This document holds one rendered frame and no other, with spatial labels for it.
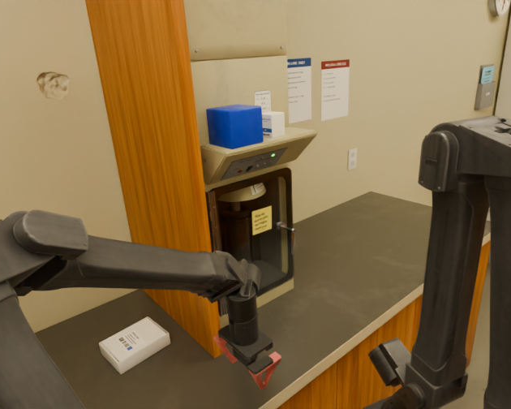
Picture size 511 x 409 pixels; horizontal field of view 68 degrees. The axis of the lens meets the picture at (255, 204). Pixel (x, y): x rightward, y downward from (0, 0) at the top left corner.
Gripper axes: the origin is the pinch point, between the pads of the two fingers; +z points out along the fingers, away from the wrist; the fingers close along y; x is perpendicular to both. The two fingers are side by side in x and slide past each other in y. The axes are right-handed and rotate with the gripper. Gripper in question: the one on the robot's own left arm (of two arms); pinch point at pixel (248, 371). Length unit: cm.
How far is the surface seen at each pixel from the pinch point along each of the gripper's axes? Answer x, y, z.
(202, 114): -16, 33, -48
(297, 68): -94, 76, -54
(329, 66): -116, 76, -53
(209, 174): -14.1, 29.3, -33.5
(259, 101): -35, 33, -49
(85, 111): -1, 76, -48
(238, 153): -17.9, 21.6, -39.3
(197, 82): -16, 33, -56
